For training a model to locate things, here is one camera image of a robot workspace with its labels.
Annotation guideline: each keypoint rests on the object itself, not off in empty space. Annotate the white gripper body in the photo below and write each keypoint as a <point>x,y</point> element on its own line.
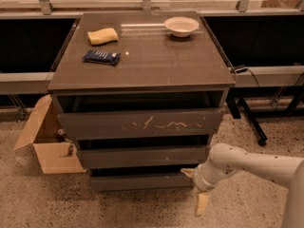
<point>199,178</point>

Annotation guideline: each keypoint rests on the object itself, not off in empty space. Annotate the grey bottom drawer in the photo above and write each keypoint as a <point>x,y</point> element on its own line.
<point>139,178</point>

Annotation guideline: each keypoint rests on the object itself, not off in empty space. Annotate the grey drawer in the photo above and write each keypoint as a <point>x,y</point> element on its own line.
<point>134,152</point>
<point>139,178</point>
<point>119,116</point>

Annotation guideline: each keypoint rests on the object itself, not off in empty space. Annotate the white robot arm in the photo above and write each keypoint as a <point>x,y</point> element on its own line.
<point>225,160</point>

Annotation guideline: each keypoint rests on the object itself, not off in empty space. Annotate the grey middle drawer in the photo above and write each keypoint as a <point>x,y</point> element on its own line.
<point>134,152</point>

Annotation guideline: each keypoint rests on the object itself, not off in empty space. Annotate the grey three-drawer cabinet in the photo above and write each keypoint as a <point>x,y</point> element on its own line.
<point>152,60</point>

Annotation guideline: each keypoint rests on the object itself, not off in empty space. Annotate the grey top drawer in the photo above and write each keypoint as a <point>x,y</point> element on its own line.
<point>119,116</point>

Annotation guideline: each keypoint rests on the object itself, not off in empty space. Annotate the open cardboard box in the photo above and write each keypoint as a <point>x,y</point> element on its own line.
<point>40,132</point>

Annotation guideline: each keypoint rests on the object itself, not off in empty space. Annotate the black wheeled stand leg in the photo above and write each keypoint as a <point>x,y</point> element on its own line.
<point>233,106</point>

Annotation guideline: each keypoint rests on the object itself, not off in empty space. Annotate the can inside cardboard box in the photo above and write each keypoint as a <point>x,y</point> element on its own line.
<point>61,135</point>

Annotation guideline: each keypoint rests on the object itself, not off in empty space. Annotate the blue snack packet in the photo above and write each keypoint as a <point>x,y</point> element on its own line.
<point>102,57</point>

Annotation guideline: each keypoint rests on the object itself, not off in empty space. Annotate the white bowl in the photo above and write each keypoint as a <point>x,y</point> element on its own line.
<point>181,26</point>

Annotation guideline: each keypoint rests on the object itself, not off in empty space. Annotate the yellow sponge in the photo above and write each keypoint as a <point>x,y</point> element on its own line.
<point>102,36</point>

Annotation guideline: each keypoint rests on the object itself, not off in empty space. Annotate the metal window railing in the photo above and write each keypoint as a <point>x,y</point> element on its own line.
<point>152,3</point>

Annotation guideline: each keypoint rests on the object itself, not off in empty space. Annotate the black power adapter with cable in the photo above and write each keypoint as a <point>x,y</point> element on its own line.
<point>245,76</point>

